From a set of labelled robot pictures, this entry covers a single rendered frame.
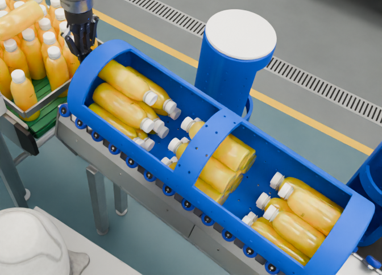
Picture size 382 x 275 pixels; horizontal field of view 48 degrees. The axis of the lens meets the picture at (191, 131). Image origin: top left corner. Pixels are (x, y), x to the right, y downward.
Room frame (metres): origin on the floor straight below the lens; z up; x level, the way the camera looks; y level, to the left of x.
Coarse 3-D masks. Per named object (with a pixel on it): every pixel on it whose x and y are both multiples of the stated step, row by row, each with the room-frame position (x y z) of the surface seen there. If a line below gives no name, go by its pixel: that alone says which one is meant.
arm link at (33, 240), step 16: (16, 208) 0.33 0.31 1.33; (0, 224) 0.28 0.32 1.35; (16, 224) 0.29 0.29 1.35; (32, 224) 0.30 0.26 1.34; (48, 224) 0.31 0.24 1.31; (0, 240) 0.25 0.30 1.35; (16, 240) 0.26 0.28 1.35; (32, 240) 0.27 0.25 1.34; (48, 240) 0.28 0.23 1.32; (0, 256) 0.23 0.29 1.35; (16, 256) 0.23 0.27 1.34; (32, 256) 0.24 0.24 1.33; (48, 256) 0.26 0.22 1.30; (64, 256) 0.28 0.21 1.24; (0, 272) 0.21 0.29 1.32; (16, 272) 0.21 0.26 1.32; (32, 272) 0.22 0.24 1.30; (48, 272) 0.24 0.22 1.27; (64, 272) 0.26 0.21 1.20
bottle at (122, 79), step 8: (112, 64) 0.88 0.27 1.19; (120, 64) 0.89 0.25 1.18; (104, 72) 0.86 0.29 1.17; (112, 72) 0.86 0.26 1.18; (120, 72) 0.86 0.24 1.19; (128, 72) 0.86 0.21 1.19; (104, 80) 0.86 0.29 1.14; (112, 80) 0.84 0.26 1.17; (120, 80) 0.84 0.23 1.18; (128, 80) 0.83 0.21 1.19; (136, 80) 0.84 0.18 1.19; (144, 80) 0.86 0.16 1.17; (120, 88) 0.82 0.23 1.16; (128, 88) 0.81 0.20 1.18; (136, 88) 0.81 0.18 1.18; (144, 88) 0.82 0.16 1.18; (128, 96) 0.81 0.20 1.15; (136, 96) 0.80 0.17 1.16; (144, 96) 0.80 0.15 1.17
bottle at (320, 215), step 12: (288, 192) 0.58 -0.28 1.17; (300, 192) 0.57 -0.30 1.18; (288, 204) 0.55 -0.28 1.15; (300, 204) 0.54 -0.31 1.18; (312, 204) 0.54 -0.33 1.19; (324, 204) 0.55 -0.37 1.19; (300, 216) 0.52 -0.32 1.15; (312, 216) 0.52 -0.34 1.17; (324, 216) 0.52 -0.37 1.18; (336, 216) 0.52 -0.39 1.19; (324, 228) 0.50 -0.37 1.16
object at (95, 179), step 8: (88, 168) 0.83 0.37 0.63; (88, 176) 0.83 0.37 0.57; (96, 176) 0.82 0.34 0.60; (96, 184) 0.81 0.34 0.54; (104, 184) 0.85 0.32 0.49; (96, 192) 0.81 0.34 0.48; (104, 192) 0.85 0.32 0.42; (96, 200) 0.81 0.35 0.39; (104, 200) 0.84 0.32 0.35; (96, 208) 0.82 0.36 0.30; (104, 208) 0.84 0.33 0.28; (96, 216) 0.82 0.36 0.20; (104, 216) 0.83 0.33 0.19; (96, 224) 0.83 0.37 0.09; (104, 224) 0.83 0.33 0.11; (104, 232) 0.83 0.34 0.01
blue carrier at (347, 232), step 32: (96, 64) 0.84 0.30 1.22; (128, 64) 1.01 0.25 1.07; (160, 64) 0.92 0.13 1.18; (192, 96) 0.89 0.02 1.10; (96, 128) 0.72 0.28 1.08; (224, 128) 0.69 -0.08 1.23; (256, 128) 0.74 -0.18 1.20; (160, 160) 0.72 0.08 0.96; (192, 160) 0.60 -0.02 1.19; (256, 160) 0.75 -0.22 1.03; (288, 160) 0.72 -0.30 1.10; (192, 192) 0.55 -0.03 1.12; (256, 192) 0.67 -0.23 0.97; (320, 192) 0.66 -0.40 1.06; (352, 192) 0.59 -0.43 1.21; (224, 224) 0.50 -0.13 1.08; (352, 224) 0.48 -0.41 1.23; (288, 256) 0.42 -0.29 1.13; (320, 256) 0.41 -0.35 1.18
